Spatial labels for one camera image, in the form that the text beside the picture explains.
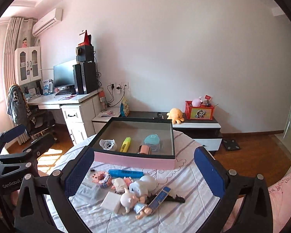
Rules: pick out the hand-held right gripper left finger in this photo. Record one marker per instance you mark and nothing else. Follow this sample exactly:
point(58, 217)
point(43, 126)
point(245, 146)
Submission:
point(78, 170)

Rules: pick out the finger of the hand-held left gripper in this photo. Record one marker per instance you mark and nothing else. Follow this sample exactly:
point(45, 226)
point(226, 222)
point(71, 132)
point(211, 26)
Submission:
point(14, 132)
point(38, 146)

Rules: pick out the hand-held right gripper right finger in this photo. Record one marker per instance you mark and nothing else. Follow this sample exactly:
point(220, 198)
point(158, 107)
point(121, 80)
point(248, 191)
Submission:
point(209, 172)

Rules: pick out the clear plastic box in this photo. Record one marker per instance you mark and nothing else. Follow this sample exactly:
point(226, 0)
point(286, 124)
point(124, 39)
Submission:
point(88, 189)

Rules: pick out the white charger plug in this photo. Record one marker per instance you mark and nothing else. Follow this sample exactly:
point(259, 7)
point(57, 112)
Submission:
point(111, 201)

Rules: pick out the blue highlighter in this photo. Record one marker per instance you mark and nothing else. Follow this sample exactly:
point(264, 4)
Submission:
point(126, 173)

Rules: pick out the small pig figurine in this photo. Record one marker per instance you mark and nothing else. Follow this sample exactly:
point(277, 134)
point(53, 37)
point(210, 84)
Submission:
point(127, 200)

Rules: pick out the pink storage box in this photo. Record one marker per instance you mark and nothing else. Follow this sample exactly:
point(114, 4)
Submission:
point(135, 161)

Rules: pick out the white egg-shaped device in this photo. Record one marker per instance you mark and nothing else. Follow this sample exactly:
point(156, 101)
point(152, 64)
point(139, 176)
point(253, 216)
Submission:
point(143, 184)

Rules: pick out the small doll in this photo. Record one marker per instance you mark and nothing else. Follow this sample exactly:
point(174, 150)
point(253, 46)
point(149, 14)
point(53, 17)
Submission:
point(141, 210)

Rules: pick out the white radiator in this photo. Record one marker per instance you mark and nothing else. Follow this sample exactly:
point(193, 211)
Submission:
point(23, 139)

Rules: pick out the black office chair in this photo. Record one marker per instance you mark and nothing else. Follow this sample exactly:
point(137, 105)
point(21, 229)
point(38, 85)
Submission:
point(19, 106)

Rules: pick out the white striped quilt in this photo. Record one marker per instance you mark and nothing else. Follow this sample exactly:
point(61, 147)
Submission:
point(184, 182)

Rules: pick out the black bathroom scale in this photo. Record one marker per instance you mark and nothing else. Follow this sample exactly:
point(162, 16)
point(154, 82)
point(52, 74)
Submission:
point(230, 145)

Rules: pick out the white paw-shaped gadget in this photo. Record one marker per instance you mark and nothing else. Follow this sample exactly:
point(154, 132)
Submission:
point(108, 144)

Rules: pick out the black and white low cabinet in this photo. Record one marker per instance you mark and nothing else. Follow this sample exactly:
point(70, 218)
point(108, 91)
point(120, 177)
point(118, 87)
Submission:
point(201, 126)

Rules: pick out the white desk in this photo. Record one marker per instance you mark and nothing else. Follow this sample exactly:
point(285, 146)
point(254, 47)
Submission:
point(75, 115)

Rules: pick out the yellow highlighter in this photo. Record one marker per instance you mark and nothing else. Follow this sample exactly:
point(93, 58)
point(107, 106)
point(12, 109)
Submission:
point(125, 145)

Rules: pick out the blue and white box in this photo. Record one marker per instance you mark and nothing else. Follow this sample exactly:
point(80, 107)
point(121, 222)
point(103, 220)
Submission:
point(46, 86)

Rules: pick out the red storage crate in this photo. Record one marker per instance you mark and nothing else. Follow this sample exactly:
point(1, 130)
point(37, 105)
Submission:
point(199, 113)

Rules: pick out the black keyboard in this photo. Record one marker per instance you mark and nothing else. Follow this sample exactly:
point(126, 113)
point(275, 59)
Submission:
point(64, 92)

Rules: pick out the white and pink flat pouch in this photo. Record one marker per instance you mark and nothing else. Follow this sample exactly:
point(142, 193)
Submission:
point(106, 113)

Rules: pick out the teal round case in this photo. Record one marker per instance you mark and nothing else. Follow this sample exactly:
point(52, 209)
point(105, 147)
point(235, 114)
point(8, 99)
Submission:
point(152, 142)

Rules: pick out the yellow octopus plush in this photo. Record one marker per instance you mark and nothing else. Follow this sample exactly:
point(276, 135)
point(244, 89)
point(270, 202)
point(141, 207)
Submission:
point(175, 115)

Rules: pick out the copper tape roll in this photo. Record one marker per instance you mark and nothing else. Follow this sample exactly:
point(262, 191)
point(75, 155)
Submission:
point(144, 149)

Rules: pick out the white glass-door cabinet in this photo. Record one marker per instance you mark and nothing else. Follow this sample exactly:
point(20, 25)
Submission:
point(28, 63)

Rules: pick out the pink plush toy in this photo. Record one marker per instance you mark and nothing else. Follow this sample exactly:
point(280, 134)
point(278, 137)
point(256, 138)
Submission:
point(196, 102)

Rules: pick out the red card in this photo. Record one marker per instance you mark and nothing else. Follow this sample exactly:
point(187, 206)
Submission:
point(206, 98)

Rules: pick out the pink printed bedsheet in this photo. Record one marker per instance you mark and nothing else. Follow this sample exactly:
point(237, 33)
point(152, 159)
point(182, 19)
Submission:
point(281, 194)

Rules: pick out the orange and white bottle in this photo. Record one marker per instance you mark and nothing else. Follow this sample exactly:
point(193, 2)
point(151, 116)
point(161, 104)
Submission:
point(101, 98)

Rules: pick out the black computer monitor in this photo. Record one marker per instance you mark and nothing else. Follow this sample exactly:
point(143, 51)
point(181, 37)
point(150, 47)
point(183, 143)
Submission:
point(64, 74)

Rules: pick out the blue and yellow snack bag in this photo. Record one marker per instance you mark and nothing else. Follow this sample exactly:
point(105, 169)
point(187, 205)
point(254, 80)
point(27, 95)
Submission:
point(125, 106)

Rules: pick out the black computer tower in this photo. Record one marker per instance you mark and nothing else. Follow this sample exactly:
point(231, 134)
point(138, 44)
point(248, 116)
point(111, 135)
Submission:
point(86, 77)

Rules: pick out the small doll figure on cabinet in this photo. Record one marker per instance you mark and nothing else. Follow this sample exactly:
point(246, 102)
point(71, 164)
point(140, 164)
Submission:
point(24, 42)

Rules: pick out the black speaker box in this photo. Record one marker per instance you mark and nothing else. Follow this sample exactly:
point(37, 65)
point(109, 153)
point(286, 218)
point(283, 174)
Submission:
point(84, 53)

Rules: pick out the white air conditioner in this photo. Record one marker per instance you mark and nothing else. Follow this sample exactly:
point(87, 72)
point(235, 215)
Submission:
point(47, 20)

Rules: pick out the red desk calendar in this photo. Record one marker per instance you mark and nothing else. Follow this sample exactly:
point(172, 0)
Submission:
point(86, 38)

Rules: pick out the white wall socket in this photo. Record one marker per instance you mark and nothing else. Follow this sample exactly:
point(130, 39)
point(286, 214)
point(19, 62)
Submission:
point(125, 85)
point(119, 85)
point(112, 86)

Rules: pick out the white wall box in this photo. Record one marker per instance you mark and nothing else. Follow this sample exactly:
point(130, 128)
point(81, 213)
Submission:
point(277, 11)

